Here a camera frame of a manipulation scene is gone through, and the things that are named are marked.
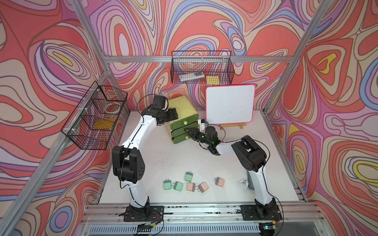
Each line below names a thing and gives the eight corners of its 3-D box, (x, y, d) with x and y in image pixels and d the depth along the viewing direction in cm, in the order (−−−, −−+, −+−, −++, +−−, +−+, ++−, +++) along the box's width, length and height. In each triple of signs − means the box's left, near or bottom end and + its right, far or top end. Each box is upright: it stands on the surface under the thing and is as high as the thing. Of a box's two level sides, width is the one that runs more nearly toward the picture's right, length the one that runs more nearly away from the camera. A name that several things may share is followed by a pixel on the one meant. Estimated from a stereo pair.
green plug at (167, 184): (163, 190, 83) (162, 188, 81) (164, 180, 87) (163, 178, 85) (170, 190, 83) (170, 188, 81) (171, 180, 87) (171, 178, 85)
